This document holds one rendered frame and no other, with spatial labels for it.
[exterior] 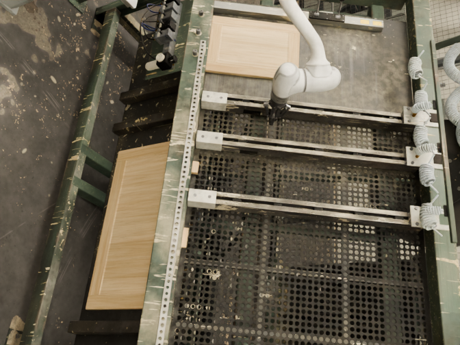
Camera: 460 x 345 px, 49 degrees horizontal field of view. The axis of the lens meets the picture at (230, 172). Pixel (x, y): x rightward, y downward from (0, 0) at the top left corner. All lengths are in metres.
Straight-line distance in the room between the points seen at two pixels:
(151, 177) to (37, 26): 1.08
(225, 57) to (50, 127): 1.05
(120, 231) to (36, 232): 0.44
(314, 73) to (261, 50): 0.65
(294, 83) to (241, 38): 0.74
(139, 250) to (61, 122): 0.93
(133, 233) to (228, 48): 1.09
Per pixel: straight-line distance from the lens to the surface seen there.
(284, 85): 2.14
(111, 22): 3.33
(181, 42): 2.76
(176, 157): 2.36
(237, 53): 2.75
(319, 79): 2.19
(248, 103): 2.50
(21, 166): 2.80
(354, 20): 3.00
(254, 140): 2.40
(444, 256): 2.39
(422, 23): 3.05
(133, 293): 2.52
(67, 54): 3.22
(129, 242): 2.64
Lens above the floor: 2.13
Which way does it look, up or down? 27 degrees down
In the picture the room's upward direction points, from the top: 81 degrees clockwise
